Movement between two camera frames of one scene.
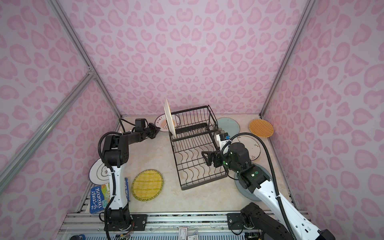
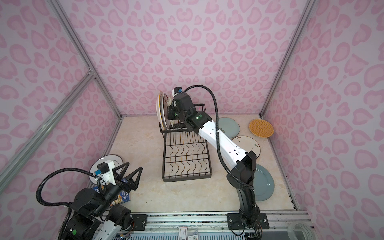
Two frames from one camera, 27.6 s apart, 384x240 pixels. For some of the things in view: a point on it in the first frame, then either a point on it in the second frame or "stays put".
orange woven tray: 261,128 stays put
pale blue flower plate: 228,125 stays put
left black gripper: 155,129 -> 130,185
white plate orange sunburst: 160,122 -> 165,102
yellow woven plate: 147,184 -> 170,100
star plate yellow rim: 168,114 -> 159,106
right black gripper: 217,155 -> 171,109
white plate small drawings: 251,144 stays put
